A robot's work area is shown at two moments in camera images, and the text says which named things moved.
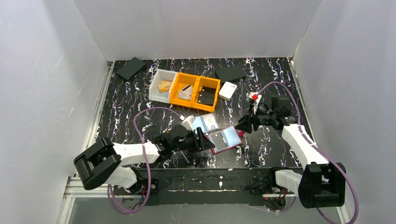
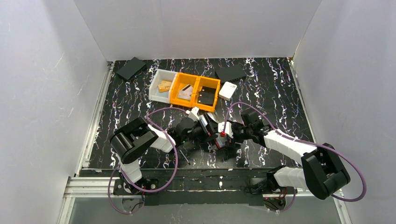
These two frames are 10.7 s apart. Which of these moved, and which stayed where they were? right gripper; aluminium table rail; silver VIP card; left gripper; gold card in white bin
Moved: right gripper; left gripper
Stayed: aluminium table rail; gold card in white bin; silver VIP card
